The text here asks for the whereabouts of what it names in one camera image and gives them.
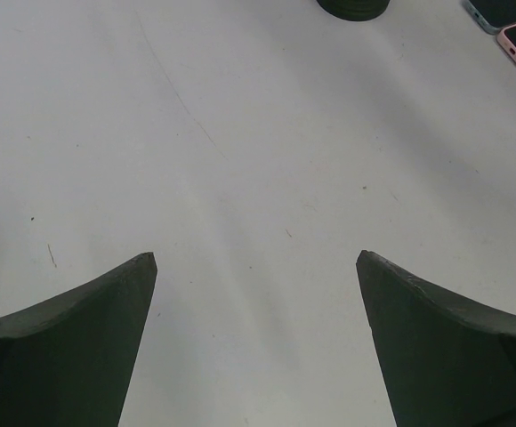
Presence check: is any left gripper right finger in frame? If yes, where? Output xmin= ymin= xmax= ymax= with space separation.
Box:
xmin=356 ymin=251 xmax=516 ymax=426

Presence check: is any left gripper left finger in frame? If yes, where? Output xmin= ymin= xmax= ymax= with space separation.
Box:
xmin=0 ymin=253 xmax=157 ymax=426

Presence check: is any dark blue phone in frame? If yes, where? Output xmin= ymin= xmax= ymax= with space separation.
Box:
xmin=462 ymin=0 xmax=516 ymax=35

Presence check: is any black round-base phone stand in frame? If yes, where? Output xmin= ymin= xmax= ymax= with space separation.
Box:
xmin=317 ymin=0 xmax=390 ymax=22

